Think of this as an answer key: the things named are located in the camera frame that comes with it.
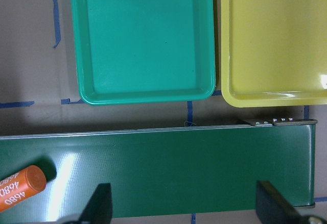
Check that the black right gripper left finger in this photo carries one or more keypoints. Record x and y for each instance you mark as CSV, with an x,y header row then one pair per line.
x,y
99,207

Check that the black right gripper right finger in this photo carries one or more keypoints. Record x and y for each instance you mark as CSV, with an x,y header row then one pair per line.
x,y
271,207

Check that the orange cylinder marked 4680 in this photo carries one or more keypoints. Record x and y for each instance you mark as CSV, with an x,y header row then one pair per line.
x,y
21,185

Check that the green conveyor belt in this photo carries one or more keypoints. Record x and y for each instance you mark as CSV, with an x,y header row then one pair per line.
x,y
162,171

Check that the green plastic tray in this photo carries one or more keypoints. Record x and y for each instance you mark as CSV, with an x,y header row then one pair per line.
x,y
144,51

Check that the yellow plastic tray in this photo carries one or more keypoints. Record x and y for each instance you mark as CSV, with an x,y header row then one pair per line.
x,y
273,52

